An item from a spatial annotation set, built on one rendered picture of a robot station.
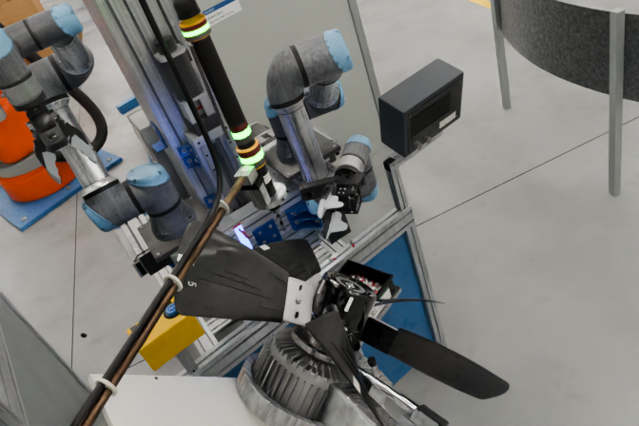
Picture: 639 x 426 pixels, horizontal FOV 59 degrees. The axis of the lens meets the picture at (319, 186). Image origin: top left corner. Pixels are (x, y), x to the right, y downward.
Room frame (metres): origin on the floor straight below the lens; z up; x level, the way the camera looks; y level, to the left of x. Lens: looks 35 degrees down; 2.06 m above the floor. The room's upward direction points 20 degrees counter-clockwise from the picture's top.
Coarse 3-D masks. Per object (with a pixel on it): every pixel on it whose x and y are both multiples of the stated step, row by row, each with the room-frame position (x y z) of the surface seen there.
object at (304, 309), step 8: (288, 280) 0.84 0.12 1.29; (296, 280) 0.85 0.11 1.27; (288, 288) 0.83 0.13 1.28; (296, 288) 0.83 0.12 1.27; (304, 288) 0.84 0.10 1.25; (312, 288) 0.84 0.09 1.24; (288, 296) 0.82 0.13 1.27; (296, 296) 0.82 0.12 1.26; (304, 296) 0.82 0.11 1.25; (312, 296) 0.83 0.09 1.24; (288, 304) 0.80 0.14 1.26; (296, 304) 0.80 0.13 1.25; (304, 304) 0.81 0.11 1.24; (288, 312) 0.79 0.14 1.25; (304, 312) 0.80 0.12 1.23; (288, 320) 0.77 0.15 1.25; (296, 320) 0.78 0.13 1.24; (304, 320) 0.78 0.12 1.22
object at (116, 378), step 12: (240, 180) 0.84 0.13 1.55; (228, 204) 0.79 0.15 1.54; (216, 216) 0.76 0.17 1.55; (204, 240) 0.71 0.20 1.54; (192, 252) 0.69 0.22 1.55; (192, 264) 0.67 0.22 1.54; (180, 276) 0.65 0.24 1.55; (168, 300) 0.61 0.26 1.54; (156, 312) 0.59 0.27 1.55; (144, 336) 0.56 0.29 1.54; (132, 348) 0.54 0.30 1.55; (132, 360) 0.53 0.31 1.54; (120, 372) 0.51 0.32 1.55; (108, 396) 0.48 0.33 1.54; (96, 408) 0.46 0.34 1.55; (84, 420) 0.45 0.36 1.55
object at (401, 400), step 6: (360, 372) 0.70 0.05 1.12; (366, 372) 0.70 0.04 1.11; (372, 378) 0.68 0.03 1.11; (378, 378) 0.68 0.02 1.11; (372, 384) 0.68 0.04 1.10; (378, 384) 0.67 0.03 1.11; (384, 384) 0.66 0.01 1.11; (384, 390) 0.65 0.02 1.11; (390, 390) 0.65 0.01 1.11; (390, 396) 0.64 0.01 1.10; (396, 396) 0.64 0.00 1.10; (402, 396) 0.63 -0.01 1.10; (396, 402) 0.63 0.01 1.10; (402, 402) 0.62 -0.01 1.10; (408, 402) 0.62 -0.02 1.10; (414, 402) 0.61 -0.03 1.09; (402, 408) 0.61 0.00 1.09; (408, 408) 0.61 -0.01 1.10; (414, 408) 0.60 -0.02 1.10
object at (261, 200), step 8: (240, 168) 0.87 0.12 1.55; (248, 176) 0.84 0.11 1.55; (256, 176) 0.86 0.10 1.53; (248, 184) 0.85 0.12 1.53; (256, 184) 0.84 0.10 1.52; (280, 184) 0.91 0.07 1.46; (248, 192) 0.87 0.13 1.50; (256, 192) 0.86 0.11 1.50; (264, 192) 0.86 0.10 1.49; (280, 192) 0.89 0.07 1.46; (256, 200) 0.87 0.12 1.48; (264, 200) 0.86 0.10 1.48; (272, 200) 0.87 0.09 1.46; (280, 200) 0.87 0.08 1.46; (264, 208) 0.86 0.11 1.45
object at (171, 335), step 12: (156, 324) 1.09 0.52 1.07; (168, 324) 1.07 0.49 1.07; (180, 324) 1.07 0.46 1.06; (192, 324) 1.08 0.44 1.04; (156, 336) 1.05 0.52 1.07; (168, 336) 1.05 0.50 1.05; (180, 336) 1.06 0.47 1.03; (192, 336) 1.07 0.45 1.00; (144, 348) 1.03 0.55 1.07; (156, 348) 1.04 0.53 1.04; (168, 348) 1.05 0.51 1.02; (180, 348) 1.06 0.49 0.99; (156, 360) 1.03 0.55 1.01
